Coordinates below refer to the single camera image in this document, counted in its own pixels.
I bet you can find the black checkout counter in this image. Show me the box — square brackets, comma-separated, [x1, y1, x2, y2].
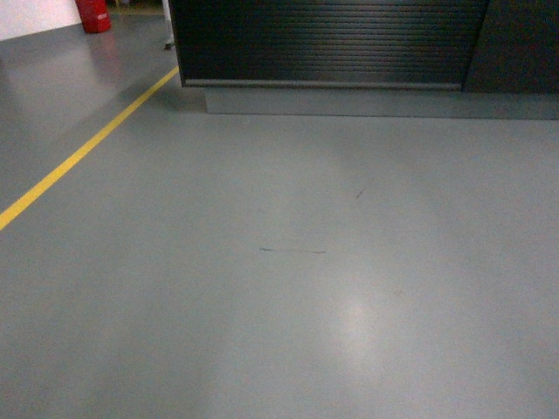
[170, 1, 558, 120]

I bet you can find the red fire extinguisher box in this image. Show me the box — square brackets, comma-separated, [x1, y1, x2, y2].
[75, 0, 112, 34]

